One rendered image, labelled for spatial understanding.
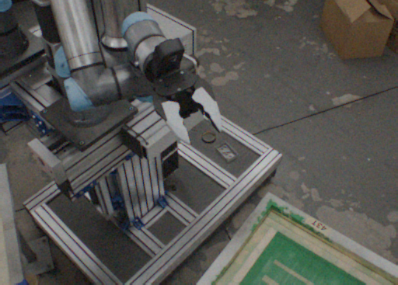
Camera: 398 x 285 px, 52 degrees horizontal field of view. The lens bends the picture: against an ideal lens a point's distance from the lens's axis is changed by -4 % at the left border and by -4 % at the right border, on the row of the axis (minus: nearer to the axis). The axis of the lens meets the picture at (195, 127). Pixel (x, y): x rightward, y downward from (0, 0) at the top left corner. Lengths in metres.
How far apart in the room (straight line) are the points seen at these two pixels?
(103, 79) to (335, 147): 2.28
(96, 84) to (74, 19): 0.14
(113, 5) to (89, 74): 0.26
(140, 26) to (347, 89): 2.73
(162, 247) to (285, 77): 1.83
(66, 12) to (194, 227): 1.54
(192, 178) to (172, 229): 0.35
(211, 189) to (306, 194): 0.64
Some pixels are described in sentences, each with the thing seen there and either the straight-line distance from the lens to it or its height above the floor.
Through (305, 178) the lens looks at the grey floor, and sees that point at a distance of 2.76.
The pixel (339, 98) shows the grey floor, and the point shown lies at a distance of 3.35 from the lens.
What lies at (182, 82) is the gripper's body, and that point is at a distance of 0.72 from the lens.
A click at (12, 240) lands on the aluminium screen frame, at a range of 1.44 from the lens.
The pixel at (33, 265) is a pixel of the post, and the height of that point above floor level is 0.01.
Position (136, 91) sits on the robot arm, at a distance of 0.91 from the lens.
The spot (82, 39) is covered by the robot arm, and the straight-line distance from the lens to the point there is 0.90.
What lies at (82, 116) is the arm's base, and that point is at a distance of 1.27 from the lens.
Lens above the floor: 2.16
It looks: 47 degrees down
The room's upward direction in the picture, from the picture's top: straight up
